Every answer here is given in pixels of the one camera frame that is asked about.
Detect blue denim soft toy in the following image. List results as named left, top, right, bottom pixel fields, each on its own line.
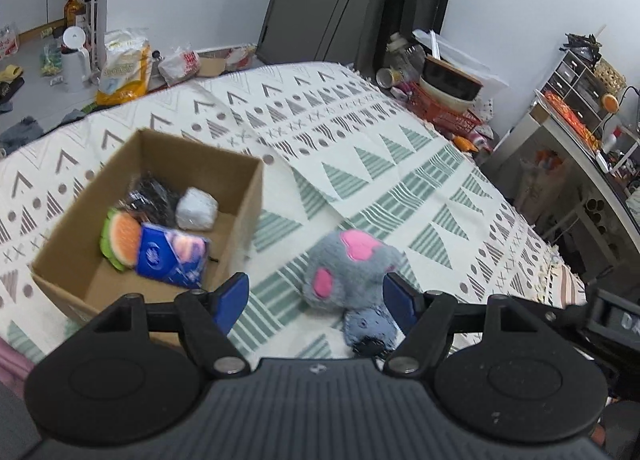
left=343, top=305, right=397, bottom=358

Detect grey plush toy pink patches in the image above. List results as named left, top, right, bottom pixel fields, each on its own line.
left=302, top=229, right=402, bottom=310

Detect white wrapped soft bundle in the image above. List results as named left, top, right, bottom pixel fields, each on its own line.
left=175, top=187, right=218, bottom=232

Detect blue tissue packet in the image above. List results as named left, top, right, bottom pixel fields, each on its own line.
left=134, top=223, right=209, bottom=289

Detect brown cardboard box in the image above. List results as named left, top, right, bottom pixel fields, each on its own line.
left=32, top=130, right=264, bottom=324

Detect white desk shelf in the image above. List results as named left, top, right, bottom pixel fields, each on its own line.
left=482, top=103, right=640, bottom=282

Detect black sparkly pouch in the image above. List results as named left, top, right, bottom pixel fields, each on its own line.
left=117, top=173, right=180, bottom=228

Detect watermelon slice plush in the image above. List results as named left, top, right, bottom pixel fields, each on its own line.
left=100, top=209, right=142, bottom=272

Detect patterned white green blanket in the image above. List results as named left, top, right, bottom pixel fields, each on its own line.
left=1, top=62, right=586, bottom=362

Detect red plastic basket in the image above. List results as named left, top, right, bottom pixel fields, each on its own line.
left=408, top=83, right=482, bottom=136

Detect black white bowl stack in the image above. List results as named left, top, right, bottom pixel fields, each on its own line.
left=420, top=55, right=483, bottom=113

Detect tin can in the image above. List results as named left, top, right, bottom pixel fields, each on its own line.
left=375, top=68, right=404, bottom=90

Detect pink bed sheet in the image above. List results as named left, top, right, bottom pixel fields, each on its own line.
left=0, top=339, right=35, bottom=399

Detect white drawer organizer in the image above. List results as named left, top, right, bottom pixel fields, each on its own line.
left=542, top=52, right=608, bottom=136

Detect white red plastic bag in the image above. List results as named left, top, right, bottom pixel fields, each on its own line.
left=158, top=48, right=201, bottom=86

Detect yellow white large bag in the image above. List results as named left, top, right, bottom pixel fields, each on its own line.
left=96, top=28, right=152, bottom=107

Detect white electric kettle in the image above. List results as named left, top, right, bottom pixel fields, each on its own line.
left=61, top=26, right=91, bottom=93

